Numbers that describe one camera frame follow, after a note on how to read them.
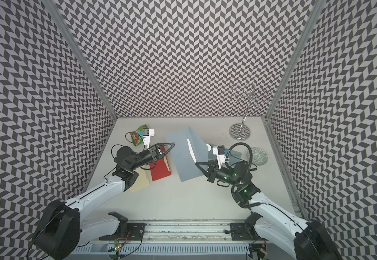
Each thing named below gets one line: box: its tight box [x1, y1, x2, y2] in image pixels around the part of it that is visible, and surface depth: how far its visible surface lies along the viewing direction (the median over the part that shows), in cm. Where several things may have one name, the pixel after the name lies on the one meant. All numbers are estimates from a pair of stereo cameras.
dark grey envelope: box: [164, 126, 210, 183], surface depth 69 cm
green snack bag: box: [130, 124, 149, 147], surface depth 107 cm
